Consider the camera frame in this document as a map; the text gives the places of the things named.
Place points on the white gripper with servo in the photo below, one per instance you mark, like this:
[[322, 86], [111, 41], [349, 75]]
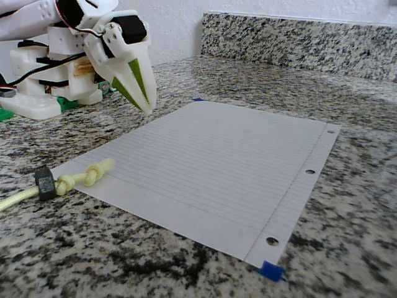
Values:
[[119, 49]]

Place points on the black hex nut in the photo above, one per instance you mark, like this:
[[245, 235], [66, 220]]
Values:
[[46, 186]]

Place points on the light wooden block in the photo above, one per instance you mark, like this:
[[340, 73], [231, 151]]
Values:
[[83, 69]]

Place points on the green base clamp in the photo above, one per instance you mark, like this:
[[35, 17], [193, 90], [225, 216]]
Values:
[[5, 115], [66, 104]]

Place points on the blue tape piece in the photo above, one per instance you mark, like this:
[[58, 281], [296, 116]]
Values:
[[198, 100], [271, 270]]

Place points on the lined paper sheet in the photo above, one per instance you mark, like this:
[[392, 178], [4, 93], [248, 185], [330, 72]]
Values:
[[201, 170]]

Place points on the speckled granite backsplash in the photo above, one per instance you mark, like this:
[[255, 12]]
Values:
[[294, 43]]

